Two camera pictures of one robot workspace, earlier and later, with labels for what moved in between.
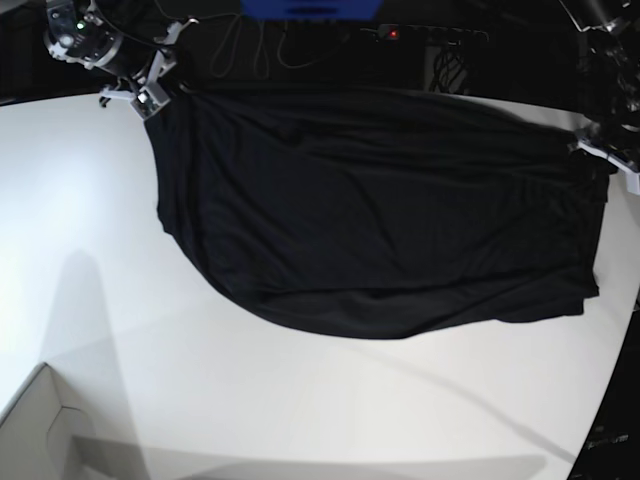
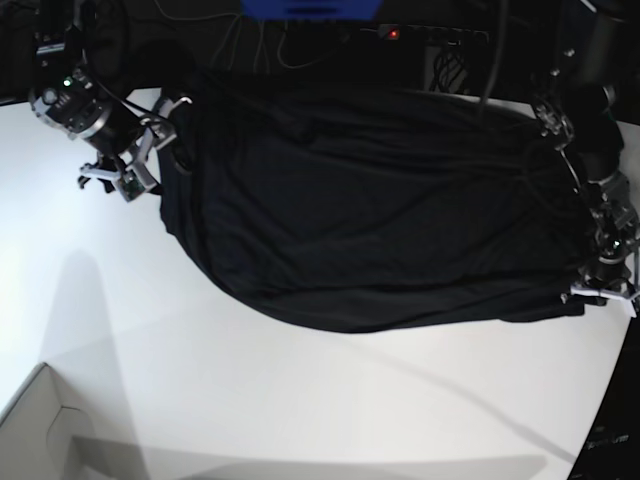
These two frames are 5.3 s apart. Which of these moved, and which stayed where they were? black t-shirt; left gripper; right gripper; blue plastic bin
Moved: left gripper; right gripper
Stayed: blue plastic bin; black t-shirt
